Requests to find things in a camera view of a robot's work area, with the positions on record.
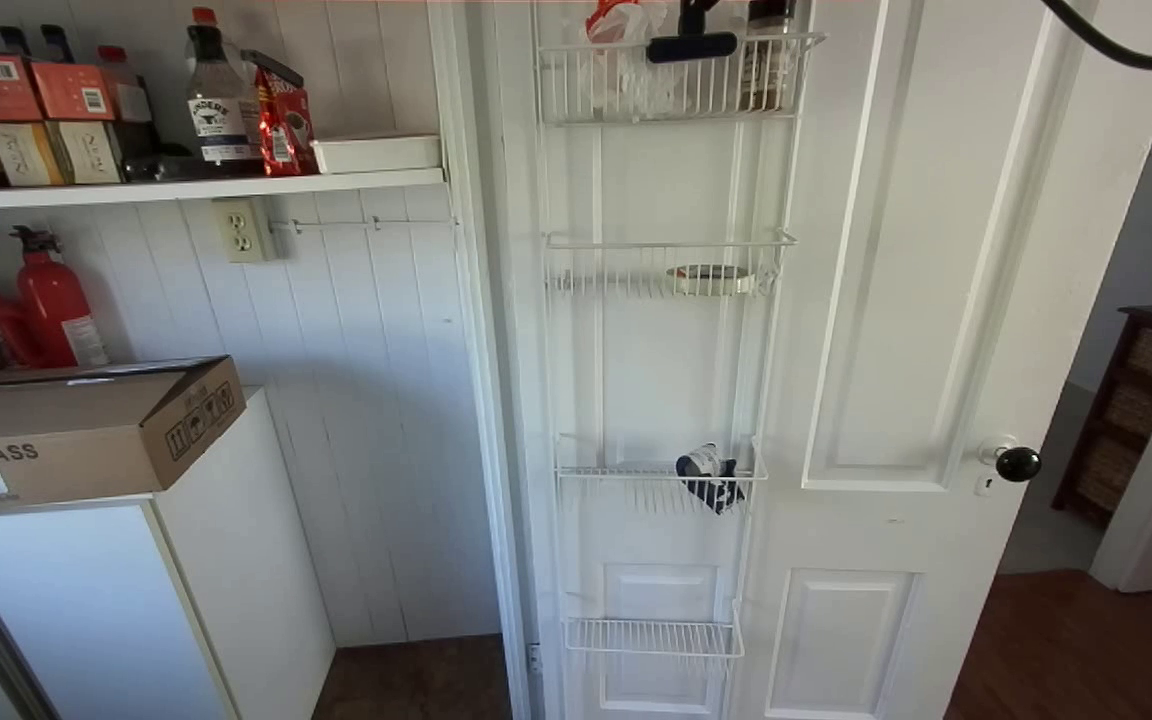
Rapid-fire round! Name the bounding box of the black white patterned cloth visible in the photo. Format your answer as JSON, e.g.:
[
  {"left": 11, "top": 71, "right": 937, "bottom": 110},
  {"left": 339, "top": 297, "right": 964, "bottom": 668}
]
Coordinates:
[{"left": 670, "top": 444, "right": 744, "bottom": 518}]

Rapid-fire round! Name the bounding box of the white panel door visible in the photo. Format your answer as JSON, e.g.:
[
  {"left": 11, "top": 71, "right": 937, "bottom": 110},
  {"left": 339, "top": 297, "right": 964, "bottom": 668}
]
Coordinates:
[{"left": 469, "top": 0, "right": 1152, "bottom": 720}]

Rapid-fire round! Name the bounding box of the white flat box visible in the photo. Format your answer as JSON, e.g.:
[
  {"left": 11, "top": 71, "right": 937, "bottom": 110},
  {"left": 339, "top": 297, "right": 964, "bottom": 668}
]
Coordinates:
[{"left": 310, "top": 137, "right": 441, "bottom": 178}]

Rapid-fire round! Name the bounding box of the red snack bag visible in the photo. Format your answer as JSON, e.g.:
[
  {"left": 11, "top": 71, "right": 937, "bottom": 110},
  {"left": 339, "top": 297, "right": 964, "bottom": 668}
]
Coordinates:
[{"left": 244, "top": 50, "right": 314, "bottom": 178}]

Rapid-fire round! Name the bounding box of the dark sauce bottle red cap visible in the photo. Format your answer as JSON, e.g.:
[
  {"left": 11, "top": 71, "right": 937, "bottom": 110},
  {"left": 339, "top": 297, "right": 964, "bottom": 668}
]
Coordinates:
[{"left": 184, "top": 9, "right": 258, "bottom": 178}]

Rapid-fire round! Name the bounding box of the black door knob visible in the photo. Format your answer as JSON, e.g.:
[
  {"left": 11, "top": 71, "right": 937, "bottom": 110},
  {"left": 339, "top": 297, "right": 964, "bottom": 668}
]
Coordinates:
[{"left": 991, "top": 449, "right": 1045, "bottom": 484}]

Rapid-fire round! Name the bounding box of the white cabinet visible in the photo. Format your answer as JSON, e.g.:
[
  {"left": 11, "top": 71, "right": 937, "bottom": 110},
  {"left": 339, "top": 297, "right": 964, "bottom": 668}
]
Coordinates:
[{"left": 0, "top": 394, "right": 337, "bottom": 720}]

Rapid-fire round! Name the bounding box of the dark bottle beside boxes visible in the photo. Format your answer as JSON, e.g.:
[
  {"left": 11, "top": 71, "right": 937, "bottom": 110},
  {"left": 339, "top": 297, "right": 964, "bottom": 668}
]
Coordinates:
[{"left": 97, "top": 44, "right": 159, "bottom": 180}]

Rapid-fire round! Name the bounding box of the red fire extinguisher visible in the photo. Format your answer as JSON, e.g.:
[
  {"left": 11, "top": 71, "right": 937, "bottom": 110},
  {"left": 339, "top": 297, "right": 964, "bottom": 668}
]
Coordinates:
[{"left": 11, "top": 223, "right": 106, "bottom": 369}]

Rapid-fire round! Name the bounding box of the brown cardboard box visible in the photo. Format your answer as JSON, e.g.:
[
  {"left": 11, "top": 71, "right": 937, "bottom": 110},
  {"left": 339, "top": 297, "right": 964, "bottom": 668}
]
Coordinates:
[{"left": 0, "top": 358, "right": 244, "bottom": 513}]

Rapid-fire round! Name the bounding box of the red box right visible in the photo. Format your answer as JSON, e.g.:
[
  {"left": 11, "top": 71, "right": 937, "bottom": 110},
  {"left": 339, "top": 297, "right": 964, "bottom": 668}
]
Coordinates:
[{"left": 33, "top": 59, "right": 118, "bottom": 186}]

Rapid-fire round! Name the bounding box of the red box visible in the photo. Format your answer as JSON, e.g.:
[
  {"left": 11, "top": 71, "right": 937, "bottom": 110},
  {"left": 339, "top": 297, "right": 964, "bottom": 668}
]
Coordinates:
[
  {"left": 0, "top": 51, "right": 62, "bottom": 188},
  {"left": 33, "top": 59, "right": 118, "bottom": 186}
]

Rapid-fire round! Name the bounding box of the dark wooden dresser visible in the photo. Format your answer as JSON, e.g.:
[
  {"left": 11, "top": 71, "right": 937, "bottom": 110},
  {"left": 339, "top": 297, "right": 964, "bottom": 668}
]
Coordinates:
[{"left": 1057, "top": 304, "right": 1152, "bottom": 527}]

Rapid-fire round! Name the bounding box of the red box left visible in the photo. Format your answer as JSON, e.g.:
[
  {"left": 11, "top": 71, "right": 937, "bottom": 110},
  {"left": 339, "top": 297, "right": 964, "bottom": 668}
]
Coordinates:
[{"left": 0, "top": 51, "right": 62, "bottom": 188}]

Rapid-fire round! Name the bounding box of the white wire door rack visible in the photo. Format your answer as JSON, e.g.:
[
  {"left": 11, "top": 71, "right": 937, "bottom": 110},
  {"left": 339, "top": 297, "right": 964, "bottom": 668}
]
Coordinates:
[{"left": 537, "top": 0, "right": 815, "bottom": 660}]

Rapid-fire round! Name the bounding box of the electrical wall outlet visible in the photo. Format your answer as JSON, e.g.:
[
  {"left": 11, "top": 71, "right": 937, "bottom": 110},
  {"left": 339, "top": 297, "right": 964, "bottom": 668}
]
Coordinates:
[{"left": 215, "top": 200, "right": 273, "bottom": 266}]

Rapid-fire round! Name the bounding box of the white wall shelf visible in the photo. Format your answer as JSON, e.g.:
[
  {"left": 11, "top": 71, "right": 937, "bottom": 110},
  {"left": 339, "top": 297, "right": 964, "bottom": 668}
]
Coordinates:
[{"left": 0, "top": 170, "right": 449, "bottom": 212}]

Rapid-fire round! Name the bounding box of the black cable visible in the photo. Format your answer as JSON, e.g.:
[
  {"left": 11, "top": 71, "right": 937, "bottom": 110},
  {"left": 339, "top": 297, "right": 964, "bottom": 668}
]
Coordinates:
[{"left": 1038, "top": 0, "right": 1152, "bottom": 76}]

